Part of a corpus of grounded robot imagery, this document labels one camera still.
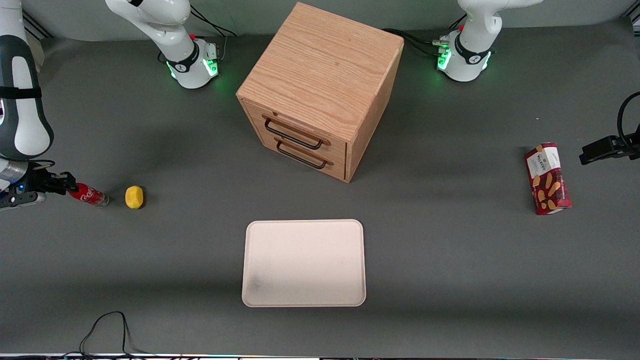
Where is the yellow lemon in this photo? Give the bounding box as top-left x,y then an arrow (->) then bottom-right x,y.
124,185 -> 145,210

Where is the thin black table cable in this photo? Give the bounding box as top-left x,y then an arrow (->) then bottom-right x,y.
79,311 -> 156,359

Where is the black right arm base cable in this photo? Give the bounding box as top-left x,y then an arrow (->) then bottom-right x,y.
189,5 -> 238,39

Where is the white rectangular tray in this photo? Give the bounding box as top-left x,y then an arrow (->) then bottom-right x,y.
242,219 -> 367,308

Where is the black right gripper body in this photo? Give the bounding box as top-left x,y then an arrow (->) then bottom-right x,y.
0,159 -> 40,197

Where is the black metal drawer handle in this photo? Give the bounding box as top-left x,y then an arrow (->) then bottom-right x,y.
264,117 -> 325,150
276,140 -> 329,170

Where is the wooden drawer cabinet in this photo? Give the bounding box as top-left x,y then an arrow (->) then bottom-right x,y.
236,2 -> 405,184

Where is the red tartan shortbread box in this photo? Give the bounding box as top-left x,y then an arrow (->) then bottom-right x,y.
524,142 -> 572,216

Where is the wooden drawer front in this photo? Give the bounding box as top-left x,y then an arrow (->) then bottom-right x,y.
247,125 -> 347,182
241,99 -> 348,163

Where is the black looped gripper cable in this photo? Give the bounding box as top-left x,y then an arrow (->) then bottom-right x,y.
617,91 -> 640,148

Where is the thick black left base cable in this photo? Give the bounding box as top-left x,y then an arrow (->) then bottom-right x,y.
382,28 -> 447,57

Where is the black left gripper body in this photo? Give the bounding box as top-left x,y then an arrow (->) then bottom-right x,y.
622,136 -> 640,162

